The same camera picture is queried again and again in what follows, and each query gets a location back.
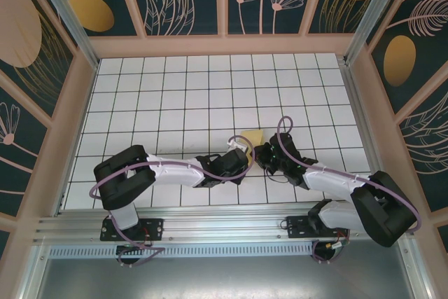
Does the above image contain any grey metal sheet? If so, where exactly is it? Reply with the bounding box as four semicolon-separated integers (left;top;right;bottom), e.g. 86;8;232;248
20;239;433;299

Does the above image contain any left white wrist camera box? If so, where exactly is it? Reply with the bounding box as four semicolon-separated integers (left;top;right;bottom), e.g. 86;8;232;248
226;137;249;150

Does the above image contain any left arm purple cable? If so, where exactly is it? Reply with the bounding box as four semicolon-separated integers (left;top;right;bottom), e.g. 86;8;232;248
89;134;256;268

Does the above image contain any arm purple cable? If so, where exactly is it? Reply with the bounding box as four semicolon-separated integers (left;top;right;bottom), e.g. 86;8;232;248
277;116;421;265
89;134;256;268

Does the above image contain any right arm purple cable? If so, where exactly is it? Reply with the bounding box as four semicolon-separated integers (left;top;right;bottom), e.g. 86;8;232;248
277;116;421;265

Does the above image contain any aluminium mounting rail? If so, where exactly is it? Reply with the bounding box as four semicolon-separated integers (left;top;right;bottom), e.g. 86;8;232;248
33;207;419;244

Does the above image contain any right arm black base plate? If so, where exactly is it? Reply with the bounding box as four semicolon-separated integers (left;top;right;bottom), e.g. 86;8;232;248
286;215;351;240

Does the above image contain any slotted grey cable duct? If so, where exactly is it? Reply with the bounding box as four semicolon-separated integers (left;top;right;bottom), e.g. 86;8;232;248
48;242;318;258

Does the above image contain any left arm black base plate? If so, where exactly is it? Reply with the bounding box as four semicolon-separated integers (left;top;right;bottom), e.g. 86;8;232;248
99;217;165;242

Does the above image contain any aluminium side rail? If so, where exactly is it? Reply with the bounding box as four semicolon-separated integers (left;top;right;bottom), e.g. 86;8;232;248
339;60;398;213

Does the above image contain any aluminium frame post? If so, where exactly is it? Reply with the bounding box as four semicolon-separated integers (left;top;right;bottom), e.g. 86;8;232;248
344;0;410;67
27;0;101;70

